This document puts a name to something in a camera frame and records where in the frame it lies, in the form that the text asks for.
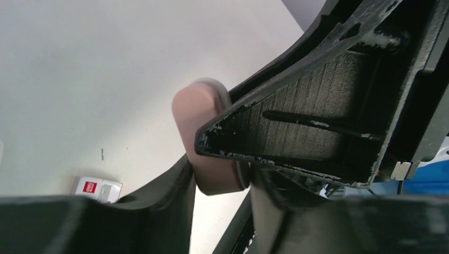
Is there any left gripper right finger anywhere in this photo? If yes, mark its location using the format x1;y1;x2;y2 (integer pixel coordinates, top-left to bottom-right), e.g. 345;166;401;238
250;168;448;253

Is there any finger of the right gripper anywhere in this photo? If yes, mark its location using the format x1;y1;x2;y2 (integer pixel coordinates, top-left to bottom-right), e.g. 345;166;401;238
196;1;448;188

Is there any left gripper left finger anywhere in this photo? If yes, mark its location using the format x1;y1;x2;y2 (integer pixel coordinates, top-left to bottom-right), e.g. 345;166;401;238
1;156;195;253

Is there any red white staple box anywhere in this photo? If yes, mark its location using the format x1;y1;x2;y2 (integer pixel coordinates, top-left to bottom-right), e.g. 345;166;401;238
74;177;122;203

